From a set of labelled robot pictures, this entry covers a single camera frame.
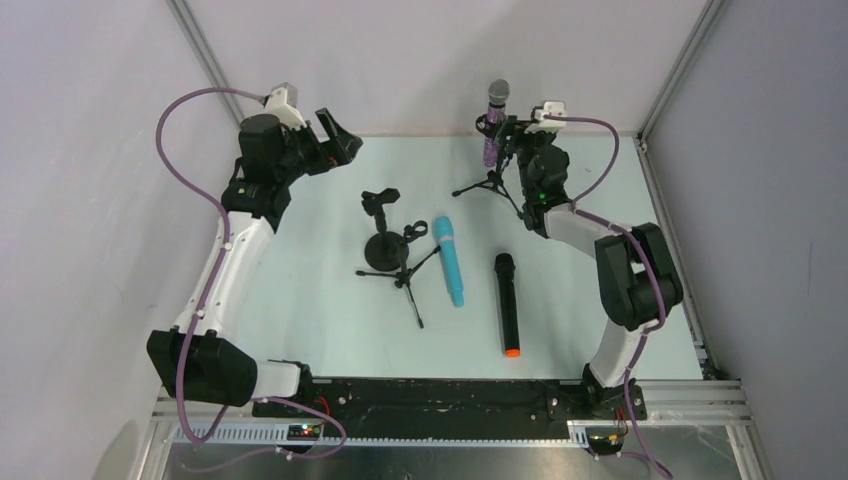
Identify black tripod shock-mount stand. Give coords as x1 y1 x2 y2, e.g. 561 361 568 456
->
451 140 523 220

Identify purple glitter microphone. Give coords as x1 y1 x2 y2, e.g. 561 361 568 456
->
483 79 510 168

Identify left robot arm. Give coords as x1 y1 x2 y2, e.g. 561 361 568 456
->
147 108 363 407

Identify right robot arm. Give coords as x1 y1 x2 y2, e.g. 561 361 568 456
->
475 114 684 404

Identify black small tripod stand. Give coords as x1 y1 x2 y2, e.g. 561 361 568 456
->
355 220 440 329

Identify black round-base mic stand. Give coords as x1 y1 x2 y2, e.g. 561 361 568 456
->
361 188 409 272

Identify turquoise microphone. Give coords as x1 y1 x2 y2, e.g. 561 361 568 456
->
433 216 465 308

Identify black microphone orange end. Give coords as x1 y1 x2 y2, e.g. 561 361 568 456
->
494 253 521 358

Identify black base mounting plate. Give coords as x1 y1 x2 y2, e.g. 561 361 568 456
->
294 378 648 441

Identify left circuit board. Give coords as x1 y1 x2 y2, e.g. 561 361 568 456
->
285 423 323 443

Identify circuit board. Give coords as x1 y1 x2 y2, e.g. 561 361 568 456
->
285 423 323 443
585 432 623 460

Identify right circuit board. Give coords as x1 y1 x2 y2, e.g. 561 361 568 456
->
585 432 623 460

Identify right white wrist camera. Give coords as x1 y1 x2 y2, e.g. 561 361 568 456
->
531 101 567 132

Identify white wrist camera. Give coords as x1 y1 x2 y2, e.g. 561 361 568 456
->
263 82 307 130
531 101 567 132

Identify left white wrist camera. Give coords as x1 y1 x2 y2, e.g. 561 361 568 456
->
263 82 307 130

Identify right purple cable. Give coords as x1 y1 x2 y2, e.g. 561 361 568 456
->
543 115 674 478

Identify purple cable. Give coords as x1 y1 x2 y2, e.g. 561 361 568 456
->
155 87 266 446
543 115 674 478

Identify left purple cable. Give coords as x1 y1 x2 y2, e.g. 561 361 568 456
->
155 87 266 446

